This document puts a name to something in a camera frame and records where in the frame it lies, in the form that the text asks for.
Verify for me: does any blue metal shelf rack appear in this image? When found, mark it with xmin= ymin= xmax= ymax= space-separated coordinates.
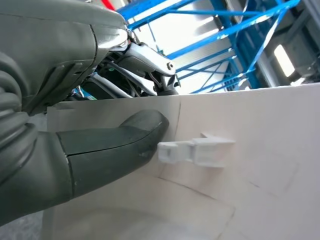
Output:
xmin=117 ymin=0 xmax=302 ymax=95

